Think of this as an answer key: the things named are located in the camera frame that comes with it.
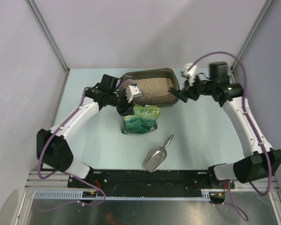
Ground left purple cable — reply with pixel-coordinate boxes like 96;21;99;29
36;79;107;209

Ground metal scoop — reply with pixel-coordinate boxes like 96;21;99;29
143;135;174;173

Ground green litter bag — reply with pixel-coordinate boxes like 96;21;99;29
121;105;161;135

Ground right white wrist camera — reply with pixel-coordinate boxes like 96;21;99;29
181;63;198;86

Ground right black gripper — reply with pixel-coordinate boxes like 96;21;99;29
180;73;216;101

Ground purple cable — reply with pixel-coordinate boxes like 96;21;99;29
188;52;272;222
36;79;107;209

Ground aluminium frame rail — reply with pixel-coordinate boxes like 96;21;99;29
24;171;69;190

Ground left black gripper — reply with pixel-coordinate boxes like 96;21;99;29
108;88;135;116

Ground grey cable duct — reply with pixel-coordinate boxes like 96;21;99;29
34;190;210;201

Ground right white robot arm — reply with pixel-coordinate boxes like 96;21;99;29
170;62;281;188

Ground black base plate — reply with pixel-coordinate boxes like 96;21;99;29
67;169;235;200

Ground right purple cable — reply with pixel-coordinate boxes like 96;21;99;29
188;52;272;222

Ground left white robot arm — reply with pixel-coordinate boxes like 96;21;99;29
37;74;141;188

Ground brown litter box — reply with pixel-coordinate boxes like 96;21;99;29
122;68;179;107

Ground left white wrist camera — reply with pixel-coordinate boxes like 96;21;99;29
126;85;142;103

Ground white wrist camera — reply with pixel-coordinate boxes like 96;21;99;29
181;63;198;86
126;85;142;103

